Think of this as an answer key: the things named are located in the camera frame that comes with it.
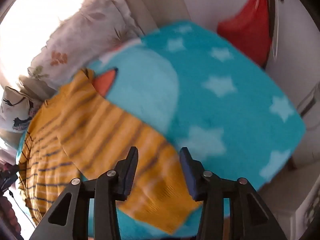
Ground blue star printed blanket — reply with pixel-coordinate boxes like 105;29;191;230
15;20;307;240

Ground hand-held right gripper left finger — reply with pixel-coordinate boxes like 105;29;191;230
29;146;139;240

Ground small figure print cushion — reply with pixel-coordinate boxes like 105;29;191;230
0;85;43;133

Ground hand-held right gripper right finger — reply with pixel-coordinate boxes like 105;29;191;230
180;146;283;240

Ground red bag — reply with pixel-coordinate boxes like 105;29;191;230
217;0;273;67

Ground floral ruffled pillow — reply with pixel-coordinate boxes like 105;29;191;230
27;0;145;90

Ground yellow striped towel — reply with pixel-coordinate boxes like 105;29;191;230
16;68;203;234

